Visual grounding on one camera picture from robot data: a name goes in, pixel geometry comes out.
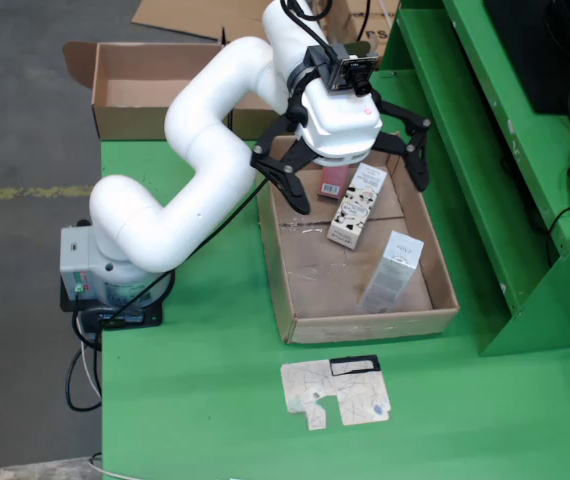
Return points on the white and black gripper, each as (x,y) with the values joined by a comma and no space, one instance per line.
(340,125)

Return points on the cow print hand cream box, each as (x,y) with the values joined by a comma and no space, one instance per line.
(355,210)

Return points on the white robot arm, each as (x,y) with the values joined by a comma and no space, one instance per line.
(205,125)

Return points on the shallow cardboard tray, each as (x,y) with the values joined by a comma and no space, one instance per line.
(315,280)

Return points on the printed brown cardboard box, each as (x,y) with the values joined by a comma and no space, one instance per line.
(350,20)

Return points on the small open cardboard box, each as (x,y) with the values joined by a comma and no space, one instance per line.
(205,15)

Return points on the divided cardboard box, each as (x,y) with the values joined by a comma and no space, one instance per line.
(155,65)

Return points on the grey controller box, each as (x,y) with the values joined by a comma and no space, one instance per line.
(77,260)

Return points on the dark red carton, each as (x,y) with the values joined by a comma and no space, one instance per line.
(332,182)

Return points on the green metal shelf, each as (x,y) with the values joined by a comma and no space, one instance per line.
(465,150)

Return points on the tall white carton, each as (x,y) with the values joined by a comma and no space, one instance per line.
(390,275)

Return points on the flattened printed carton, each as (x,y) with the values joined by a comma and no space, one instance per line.
(355,390)

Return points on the black monitor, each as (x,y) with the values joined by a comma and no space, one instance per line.
(555,50)

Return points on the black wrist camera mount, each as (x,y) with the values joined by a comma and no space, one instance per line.
(345,70)

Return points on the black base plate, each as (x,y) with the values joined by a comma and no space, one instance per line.
(130,322)

